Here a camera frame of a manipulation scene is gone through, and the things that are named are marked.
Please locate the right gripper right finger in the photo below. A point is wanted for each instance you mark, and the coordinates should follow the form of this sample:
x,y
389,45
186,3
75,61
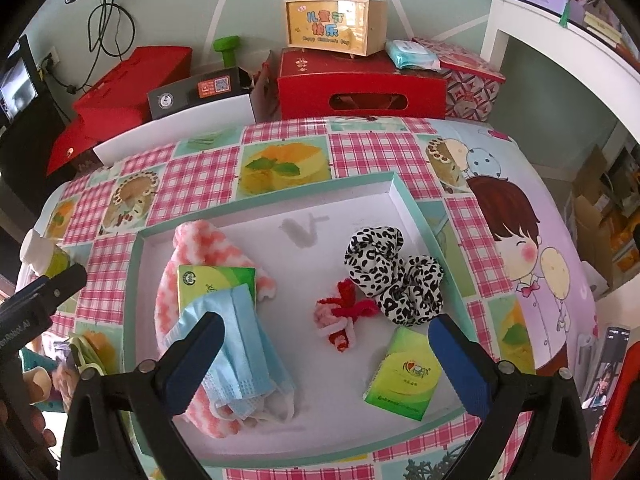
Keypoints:
x,y
494,392

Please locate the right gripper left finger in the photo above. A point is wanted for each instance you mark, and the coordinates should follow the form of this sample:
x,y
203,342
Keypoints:
x,y
163,389

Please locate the light green cloth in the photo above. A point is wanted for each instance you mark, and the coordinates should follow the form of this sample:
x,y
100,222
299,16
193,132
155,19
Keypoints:
x,y
94,351

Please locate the blue face mask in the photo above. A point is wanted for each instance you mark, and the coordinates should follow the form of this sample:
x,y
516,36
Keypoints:
x,y
247,379

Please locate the green tissue pack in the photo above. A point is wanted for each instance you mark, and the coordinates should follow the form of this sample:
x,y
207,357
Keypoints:
x,y
407,376
196,281

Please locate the leopard print scrunchie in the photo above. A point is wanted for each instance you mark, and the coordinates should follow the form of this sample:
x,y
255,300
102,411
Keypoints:
x,y
406,290

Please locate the pink white striped towel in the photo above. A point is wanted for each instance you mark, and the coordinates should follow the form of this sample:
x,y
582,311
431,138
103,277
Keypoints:
x,y
201,244

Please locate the red pink hair bow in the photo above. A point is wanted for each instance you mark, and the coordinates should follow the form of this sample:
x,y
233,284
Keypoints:
x,y
335,317

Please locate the person hand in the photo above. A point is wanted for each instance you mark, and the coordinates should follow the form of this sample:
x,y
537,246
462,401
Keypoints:
x,y
53,392

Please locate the teal plastic toy case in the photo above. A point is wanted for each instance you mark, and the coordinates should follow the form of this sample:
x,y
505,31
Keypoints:
x,y
32,360

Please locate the white pill bottle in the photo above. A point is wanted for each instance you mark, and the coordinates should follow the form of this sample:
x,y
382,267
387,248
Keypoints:
x,y
43,255

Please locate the teal shallow box tray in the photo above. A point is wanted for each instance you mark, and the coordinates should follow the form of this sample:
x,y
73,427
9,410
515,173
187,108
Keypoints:
x,y
299,236

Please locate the red gift bag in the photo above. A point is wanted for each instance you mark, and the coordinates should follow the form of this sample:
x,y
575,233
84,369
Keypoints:
x,y
118,102

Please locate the white foam board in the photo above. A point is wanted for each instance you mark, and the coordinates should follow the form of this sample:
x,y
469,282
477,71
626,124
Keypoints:
x,y
195,121

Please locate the red patterned gift box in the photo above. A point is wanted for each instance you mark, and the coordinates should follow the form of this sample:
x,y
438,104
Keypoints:
x,y
472,84

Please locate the black flat box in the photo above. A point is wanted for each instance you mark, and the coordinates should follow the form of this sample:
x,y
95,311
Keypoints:
x,y
199,89

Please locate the black monitor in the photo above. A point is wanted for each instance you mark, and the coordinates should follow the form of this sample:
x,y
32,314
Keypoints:
x,y
21,82

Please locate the red carton box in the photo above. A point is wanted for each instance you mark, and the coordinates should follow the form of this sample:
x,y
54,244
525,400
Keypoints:
x,y
304,83

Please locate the blue wet wipes pack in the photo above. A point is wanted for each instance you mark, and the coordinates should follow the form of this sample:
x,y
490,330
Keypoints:
x,y
410,55

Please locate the green dumbbell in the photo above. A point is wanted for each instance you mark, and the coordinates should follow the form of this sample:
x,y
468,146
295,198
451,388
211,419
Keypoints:
x,y
226,46

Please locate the white shelf frame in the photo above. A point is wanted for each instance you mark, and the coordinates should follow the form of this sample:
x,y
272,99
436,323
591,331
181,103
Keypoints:
x,y
597,66

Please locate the wooden handle gift box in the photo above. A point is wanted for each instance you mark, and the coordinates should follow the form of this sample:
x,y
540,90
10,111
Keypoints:
x,y
353,27

